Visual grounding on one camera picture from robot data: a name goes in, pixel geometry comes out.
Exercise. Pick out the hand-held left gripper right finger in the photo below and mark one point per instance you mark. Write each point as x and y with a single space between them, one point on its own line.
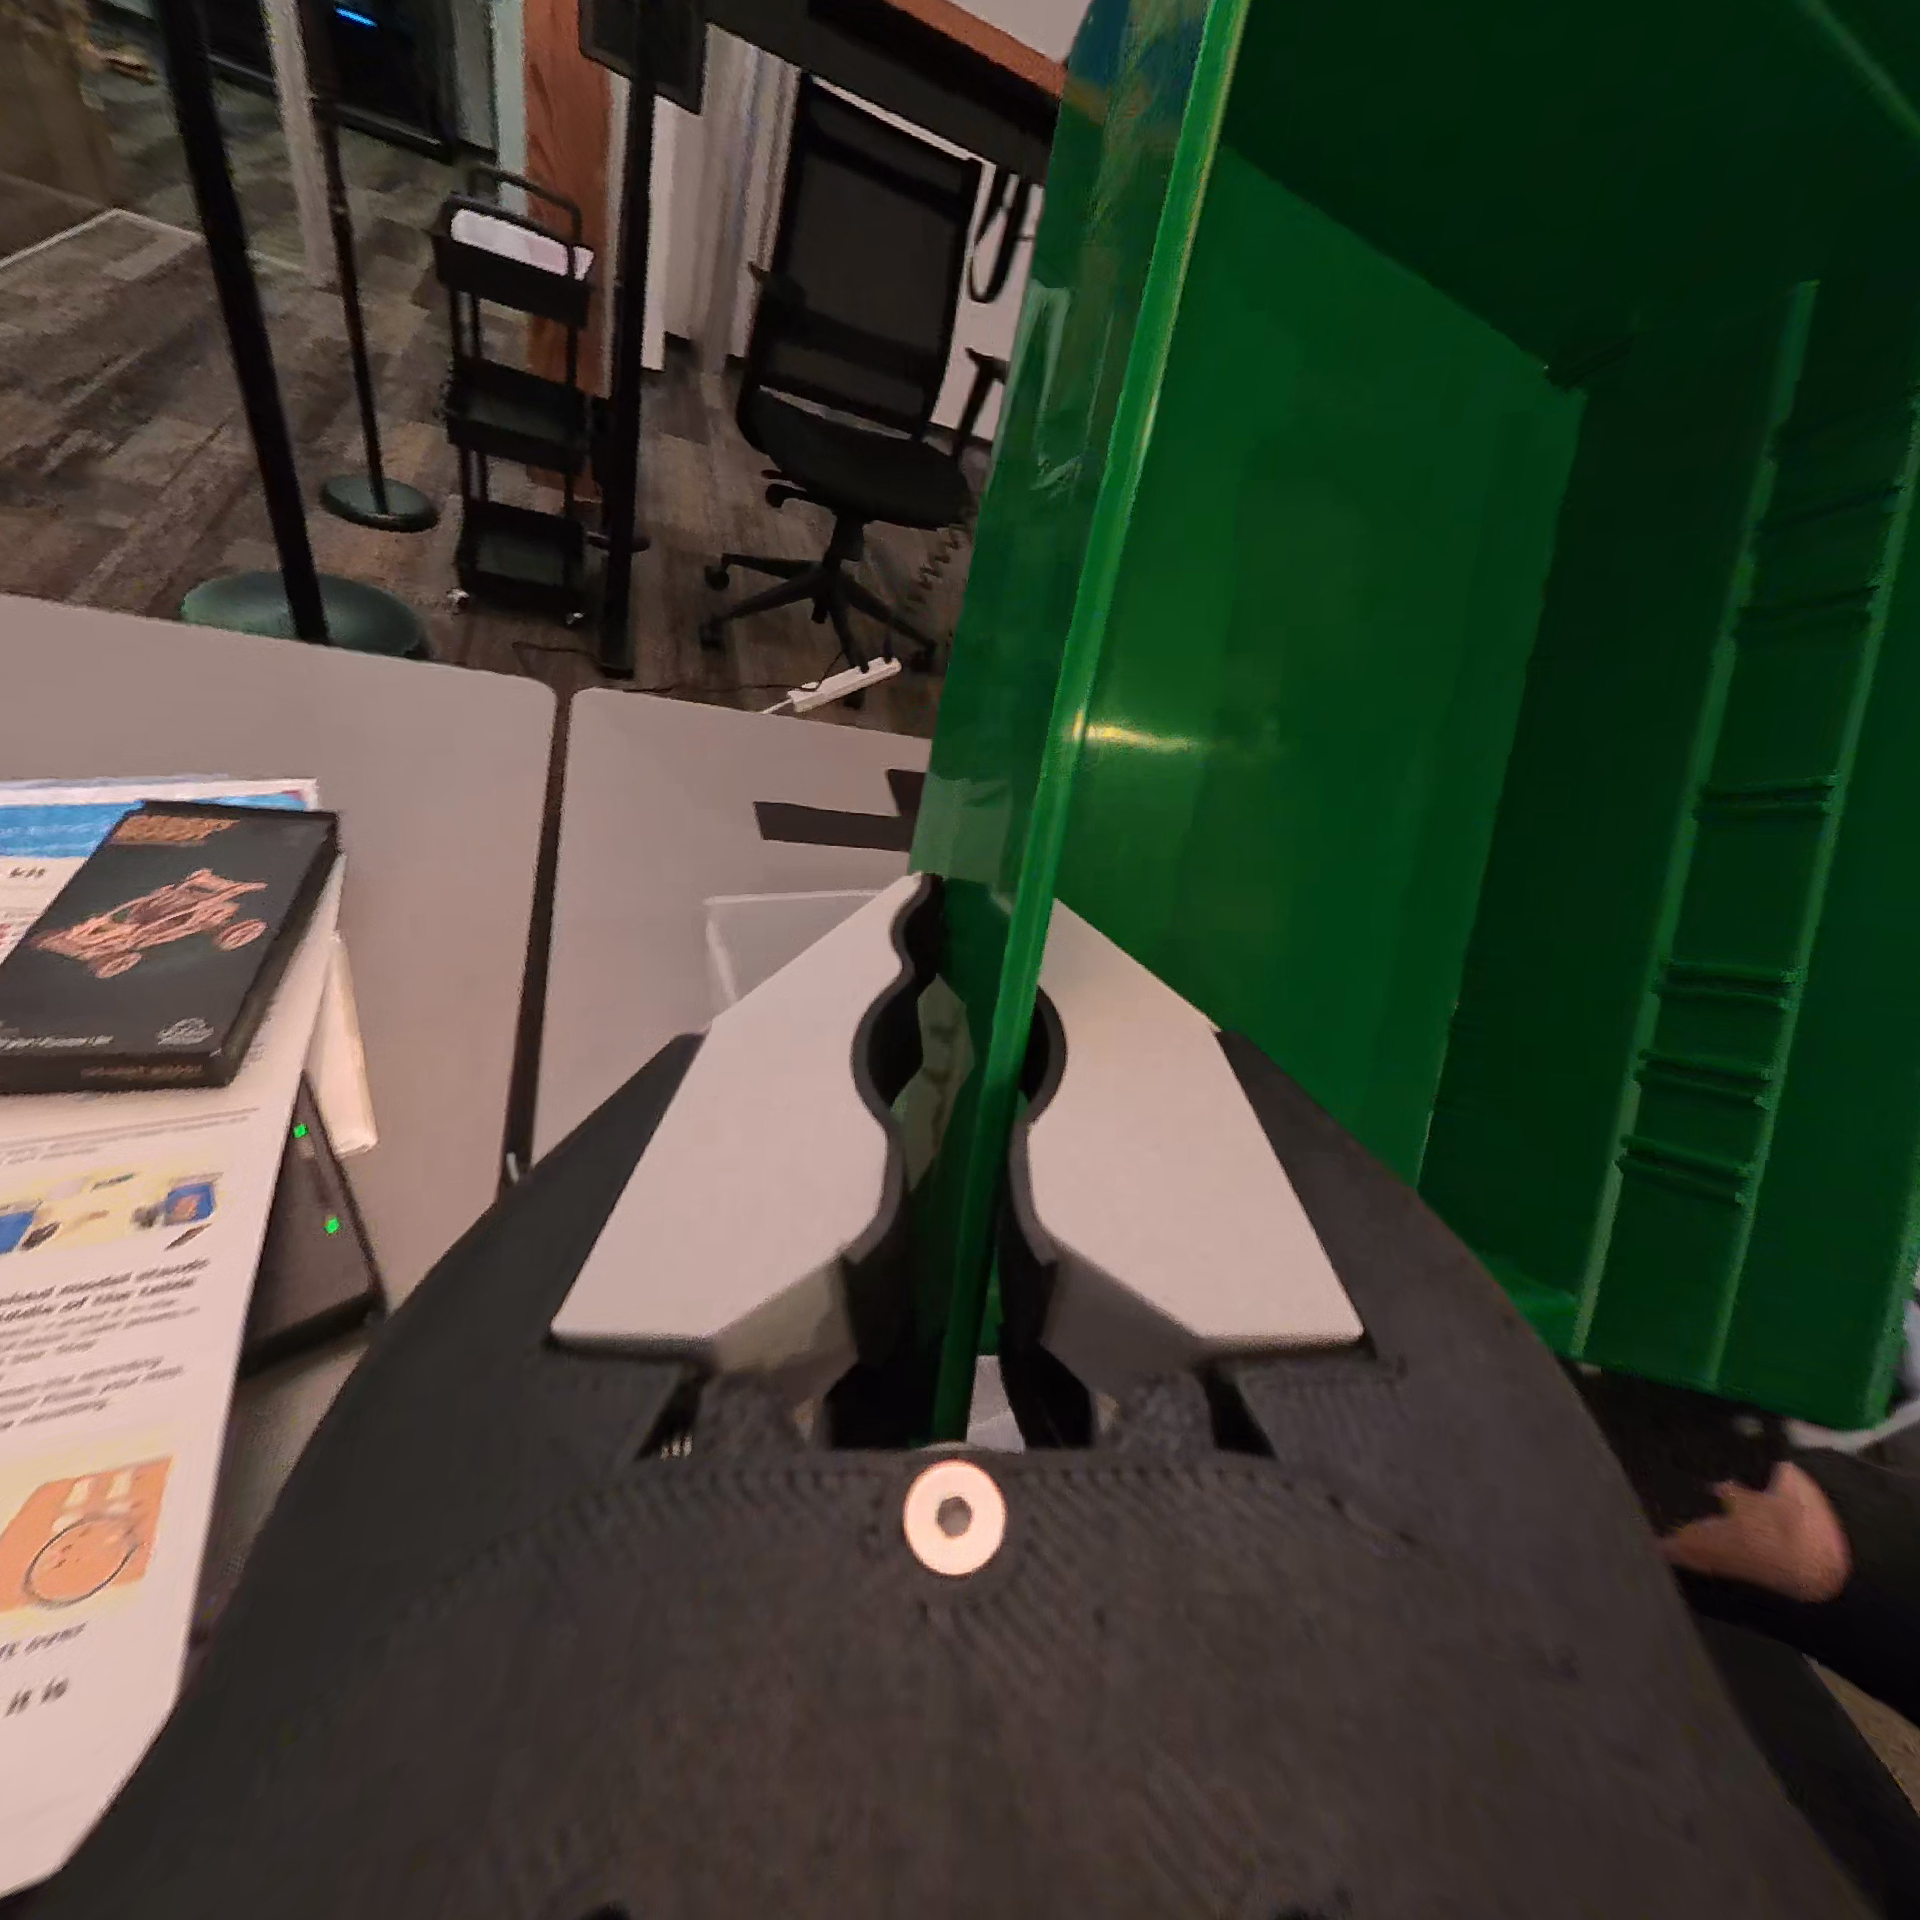
1186 1188

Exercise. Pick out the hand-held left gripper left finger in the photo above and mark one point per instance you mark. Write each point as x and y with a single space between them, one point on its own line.
718 1188

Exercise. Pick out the green plastic bin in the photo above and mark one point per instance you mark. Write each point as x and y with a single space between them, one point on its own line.
1349 599

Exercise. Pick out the person's right hand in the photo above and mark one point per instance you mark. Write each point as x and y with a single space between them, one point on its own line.
1771 1538

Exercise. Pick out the black device with green lights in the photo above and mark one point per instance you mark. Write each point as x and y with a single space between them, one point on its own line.
307 1247

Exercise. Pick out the white power strip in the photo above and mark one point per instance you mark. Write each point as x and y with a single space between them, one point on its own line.
848 684

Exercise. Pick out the black model kit box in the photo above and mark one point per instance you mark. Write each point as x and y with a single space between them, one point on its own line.
152 946

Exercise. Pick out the white instruction sheet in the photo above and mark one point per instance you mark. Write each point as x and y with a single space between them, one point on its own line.
107 1351

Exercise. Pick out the black utility cart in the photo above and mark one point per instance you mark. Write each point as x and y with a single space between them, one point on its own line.
516 570

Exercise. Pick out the black office chair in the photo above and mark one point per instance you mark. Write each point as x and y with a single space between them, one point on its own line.
870 466

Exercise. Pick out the blue printed sheet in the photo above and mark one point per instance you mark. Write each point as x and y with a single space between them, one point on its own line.
42 817

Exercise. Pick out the wooden top desk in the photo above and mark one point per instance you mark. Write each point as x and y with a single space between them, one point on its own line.
961 76

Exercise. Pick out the black stanchion post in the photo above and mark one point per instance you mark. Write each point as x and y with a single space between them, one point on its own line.
375 505
248 301

